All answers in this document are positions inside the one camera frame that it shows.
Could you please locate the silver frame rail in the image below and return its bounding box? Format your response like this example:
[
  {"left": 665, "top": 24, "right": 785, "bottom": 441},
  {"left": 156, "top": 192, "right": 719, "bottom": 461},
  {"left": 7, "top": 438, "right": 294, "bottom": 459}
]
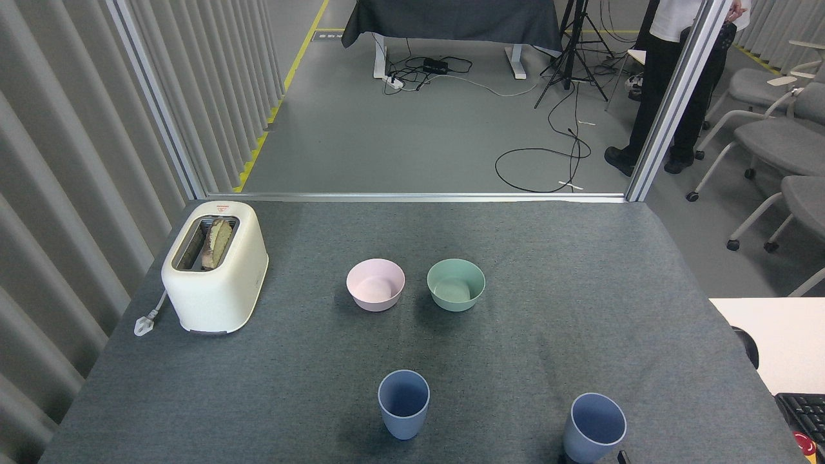
[{"left": 205, "top": 191, "right": 630, "bottom": 204}]

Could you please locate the table with dark cloth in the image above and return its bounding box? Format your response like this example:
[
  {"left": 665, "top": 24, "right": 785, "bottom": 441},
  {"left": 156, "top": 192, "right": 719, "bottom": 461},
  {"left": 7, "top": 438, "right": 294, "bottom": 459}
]
[{"left": 341, "top": 0, "right": 565, "bottom": 81}]

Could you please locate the grey chair white frame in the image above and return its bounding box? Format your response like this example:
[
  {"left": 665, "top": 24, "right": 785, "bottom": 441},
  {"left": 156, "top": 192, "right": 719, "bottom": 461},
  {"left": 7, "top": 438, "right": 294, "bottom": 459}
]
[
  {"left": 699, "top": 40, "right": 825, "bottom": 133},
  {"left": 726, "top": 175, "right": 825, "bottom": 253},
  {"left": 686, "top": 82, "right": 825, "bottom": 203}
]

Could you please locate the pink bowl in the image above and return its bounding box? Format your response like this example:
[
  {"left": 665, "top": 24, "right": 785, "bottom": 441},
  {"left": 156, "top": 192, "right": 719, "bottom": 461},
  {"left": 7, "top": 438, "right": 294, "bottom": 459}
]
[{"left": 346, "top": 258, "right": 406, "bottom": 313}]

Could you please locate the black tripod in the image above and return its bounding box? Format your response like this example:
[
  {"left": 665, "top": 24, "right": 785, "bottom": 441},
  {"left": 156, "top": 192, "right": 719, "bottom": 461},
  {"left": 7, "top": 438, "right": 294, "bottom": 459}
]
[{"left": 534, "top": 0, "right": 615, "bottom": 110}]

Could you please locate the blue plastic cup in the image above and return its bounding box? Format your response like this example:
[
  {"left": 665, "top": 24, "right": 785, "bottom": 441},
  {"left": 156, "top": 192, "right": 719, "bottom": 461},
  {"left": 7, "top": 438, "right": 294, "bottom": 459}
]
[
  {"left": 378, "top": 369, "right": 431, "bottom": 441},
  {"left": 562, "top": 392, "right": 627, "bottom": 464}
]

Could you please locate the white toaster plug cord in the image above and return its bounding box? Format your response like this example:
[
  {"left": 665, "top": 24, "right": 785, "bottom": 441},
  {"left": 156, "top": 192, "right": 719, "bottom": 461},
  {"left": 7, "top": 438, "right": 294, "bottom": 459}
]
[{"left": 134, "top": 290, "right": 170, "bottom": 337}]

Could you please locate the person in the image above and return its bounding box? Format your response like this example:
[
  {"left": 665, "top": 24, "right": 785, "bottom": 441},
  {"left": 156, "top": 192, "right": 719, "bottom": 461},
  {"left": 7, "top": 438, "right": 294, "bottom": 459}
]
[{"left": 604, "top": 0, "right": 752, "bottom": 177}]

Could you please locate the toasted bread slice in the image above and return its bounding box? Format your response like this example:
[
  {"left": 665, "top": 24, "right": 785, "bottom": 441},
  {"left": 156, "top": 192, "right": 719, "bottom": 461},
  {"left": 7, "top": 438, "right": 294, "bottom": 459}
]
[{"left": 201, "top": 218, "right": 233, "bottom": 271}]

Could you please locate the green bowl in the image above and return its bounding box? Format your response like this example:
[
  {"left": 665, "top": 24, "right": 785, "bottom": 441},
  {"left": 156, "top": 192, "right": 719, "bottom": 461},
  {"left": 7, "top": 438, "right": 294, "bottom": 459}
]
[{"left": 427, "top": 258, "right": 486, "bottom": 313}]

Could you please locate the black keyboard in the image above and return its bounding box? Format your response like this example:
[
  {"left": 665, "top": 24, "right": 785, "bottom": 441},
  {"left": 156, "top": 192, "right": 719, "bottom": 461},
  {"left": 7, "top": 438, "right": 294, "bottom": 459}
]
[{"left": 775, "top": 392, "right": 825, "bottom": 452}]

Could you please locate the silver frame post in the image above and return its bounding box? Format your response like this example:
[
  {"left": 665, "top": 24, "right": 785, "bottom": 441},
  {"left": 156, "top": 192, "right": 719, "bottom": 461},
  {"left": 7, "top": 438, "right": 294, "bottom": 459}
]
[
  {"left": 105, "top": 0, "right": 208, "bottom": 199},
  {"left": 626, "top": 0, "right": 735, "bottom": 202}
]

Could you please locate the dark grey table cloth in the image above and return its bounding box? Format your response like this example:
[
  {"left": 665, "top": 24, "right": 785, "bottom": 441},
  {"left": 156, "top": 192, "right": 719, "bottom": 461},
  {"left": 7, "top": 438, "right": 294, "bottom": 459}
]
[{"left": 39, "top": 200, "right": 806, "bottom": 464}]

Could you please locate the white desk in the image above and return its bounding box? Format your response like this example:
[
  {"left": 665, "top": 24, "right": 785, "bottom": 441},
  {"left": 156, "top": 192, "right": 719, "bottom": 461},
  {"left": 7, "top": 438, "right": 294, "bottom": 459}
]
[{"left": 709, "top": 297, "right": 825, "bottom": 396}]

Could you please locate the black floor cable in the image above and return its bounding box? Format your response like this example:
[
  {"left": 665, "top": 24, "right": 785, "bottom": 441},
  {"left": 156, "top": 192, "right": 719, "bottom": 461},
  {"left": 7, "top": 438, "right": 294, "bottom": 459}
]
[{"left": 494, "top": 81, "right": 592, "bottom": 194}]

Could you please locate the black computer mouse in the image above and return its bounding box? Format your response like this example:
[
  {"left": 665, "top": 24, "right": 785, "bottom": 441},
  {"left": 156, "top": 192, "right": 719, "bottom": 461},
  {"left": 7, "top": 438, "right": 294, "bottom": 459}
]
[{"left": 732, "top": 326, "right": 760, "bottom": 369}]

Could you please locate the white floor cable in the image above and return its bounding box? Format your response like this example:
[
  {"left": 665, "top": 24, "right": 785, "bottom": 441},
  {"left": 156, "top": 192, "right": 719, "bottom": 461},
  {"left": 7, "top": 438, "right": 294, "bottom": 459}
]
[{"left": 403, "top": 72, "right": 541, "bottom": 98}]

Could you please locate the cream white toaster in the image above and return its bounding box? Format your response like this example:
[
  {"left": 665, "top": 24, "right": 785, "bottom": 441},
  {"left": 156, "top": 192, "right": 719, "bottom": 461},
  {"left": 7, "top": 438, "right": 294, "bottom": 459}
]
[{"left": 161, "top": 200, "right": 269, "bottom": 335}]

